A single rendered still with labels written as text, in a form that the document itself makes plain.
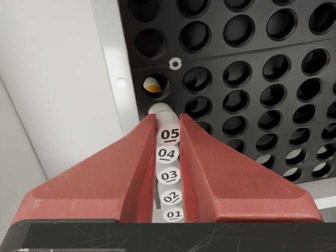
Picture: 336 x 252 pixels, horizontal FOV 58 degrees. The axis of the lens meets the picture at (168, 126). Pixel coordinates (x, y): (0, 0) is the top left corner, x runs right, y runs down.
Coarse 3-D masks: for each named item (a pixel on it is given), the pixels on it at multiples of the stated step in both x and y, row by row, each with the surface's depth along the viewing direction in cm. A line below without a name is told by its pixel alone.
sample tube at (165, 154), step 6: (156, 144) 14; (174, 144) 14; (156, 150) 14; (162, 150) 14; (168, 150) 14; (174, 150) 14; (156, 156) 14; (162, 156) 14; (168, 156) 14; (174, 156) 14; (162, 162) 14; (168, 162) 14
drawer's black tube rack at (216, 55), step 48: (144, 0) 14; (192, 0) 14; (240, 0) 14; (288, 0) 12; (144, 48) 15; (192, 48) 13; (240, 48) 13; (288, 48) 13; (192, 96) 14; (240, 96) 18; (288, 96) 14; (240, 144) 16; (288, 144) 16
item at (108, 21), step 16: (96, 0) 16; (112, 0) 16; (96, 16) 16; (112, 16) 16; (112, 32) 17; (112, 48) 17; (112, 64) 18; (128, 64) 18; (112, 80) 18; (128, 80) 18; (112, 96) 19; (128, 96) 19; (128, 112) 20; (128, 128) 20
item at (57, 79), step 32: (0, 0) 16; (32, 0) 16; (64, 0) 16; (0, 32) 17; (32, 32) 17; (64, 32) 17; (96, 32) 18; (0, 64) 18; (32, 64) 18; (64, 64) 18; (96, 64) 19; (32, 96) 19; (64, 96) 20; (96, 96) 20; (32, 128) 21; (64, 128) 21; (96, 128) 21; (64, 160) 23; (256, 160) 24; (320, 192) 21
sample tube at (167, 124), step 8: (152, 80) 16; (152, 88) 15; (160, 88) 15; (160, 104) 14; (152, 112) 13; (160, 112) 13; (168, 112) 13; (160, 120) 13; (168, 120) 12; (176, 120) 13; (160, 128) 12; (168, 128) 12; (176, 128) 12; (160, 136) 13; (168, 136) 13; (176, 136) 13; (168, 144) 13
